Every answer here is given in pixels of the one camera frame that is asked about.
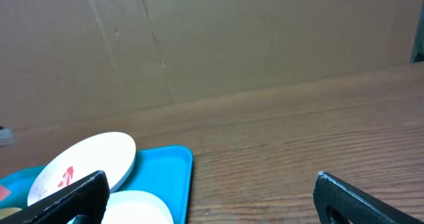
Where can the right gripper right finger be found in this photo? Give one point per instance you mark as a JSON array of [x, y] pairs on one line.
[[338, 202]]

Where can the white plate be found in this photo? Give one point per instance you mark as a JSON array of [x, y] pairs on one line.
[[113, 153]]

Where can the blue plastic tray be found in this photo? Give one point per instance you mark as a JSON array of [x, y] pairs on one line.
[[164, 172]]

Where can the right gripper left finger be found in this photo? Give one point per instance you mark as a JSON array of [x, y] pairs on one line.
[[83, 201]]

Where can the yellow-green rimmed plate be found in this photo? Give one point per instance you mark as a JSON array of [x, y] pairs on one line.
[[5, 212]]

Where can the light blue rimmed plate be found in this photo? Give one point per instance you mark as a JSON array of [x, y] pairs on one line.
[[136, 207]]

